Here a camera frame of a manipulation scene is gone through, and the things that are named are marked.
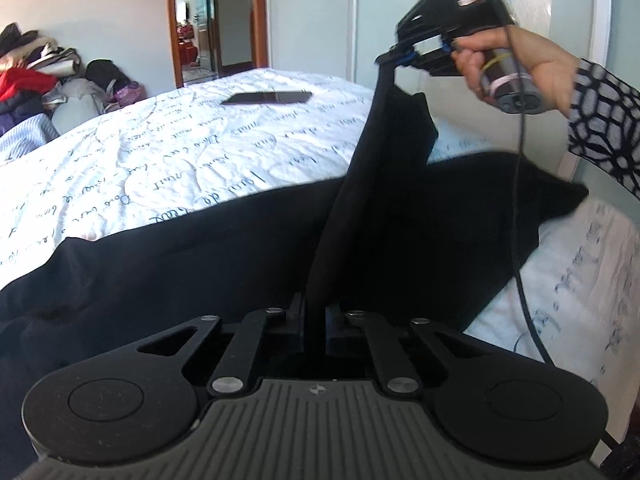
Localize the red jacket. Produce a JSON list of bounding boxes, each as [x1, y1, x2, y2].
[[0, 67, 59, 104]]

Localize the black backpack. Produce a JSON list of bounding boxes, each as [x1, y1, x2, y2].
[[85, 58, 134, 93]]

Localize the white sliding-door wardrobe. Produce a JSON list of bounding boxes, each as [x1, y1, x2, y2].
[[264, 0, 640, 206]]

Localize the dark smartphone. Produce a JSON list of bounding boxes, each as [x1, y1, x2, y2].
[[220, 90, 314, 107]]

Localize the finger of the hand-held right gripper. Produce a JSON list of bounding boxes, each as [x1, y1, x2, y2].
[[374, 43, 419, 69]]

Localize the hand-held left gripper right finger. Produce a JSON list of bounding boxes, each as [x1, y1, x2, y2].
[[325, 301, 503, 396]]

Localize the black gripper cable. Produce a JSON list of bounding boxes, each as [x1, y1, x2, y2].
[[502, 24, 621, 453]]

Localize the white script-printed bed blanket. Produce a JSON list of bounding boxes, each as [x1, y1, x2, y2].
[[0, 67, 640, 413]]

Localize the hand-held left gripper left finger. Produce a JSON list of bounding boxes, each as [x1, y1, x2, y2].
[[135, 292, 307, 400]]

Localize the grey cloth bundle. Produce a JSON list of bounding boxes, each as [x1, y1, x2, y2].
[[42, 77, 110, 137]]

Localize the purple bag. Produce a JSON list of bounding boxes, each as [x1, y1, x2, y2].
[[112, 81, 147, 107]]

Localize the black pants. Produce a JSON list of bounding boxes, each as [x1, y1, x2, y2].
[[0, 60, 590, 480]]

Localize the wooden door frame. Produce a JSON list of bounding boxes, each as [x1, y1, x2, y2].
[[166, 0, 272, 89]]

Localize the person's right hand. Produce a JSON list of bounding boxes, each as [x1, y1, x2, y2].
[[451, 24, 582, 119]]

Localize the person's right forearm patterned sleeve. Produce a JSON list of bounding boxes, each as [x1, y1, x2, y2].
[[566, 57, 640, 202]]

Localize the pile of clothes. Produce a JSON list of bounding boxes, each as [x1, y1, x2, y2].
[[0, 22, 84, 117]]

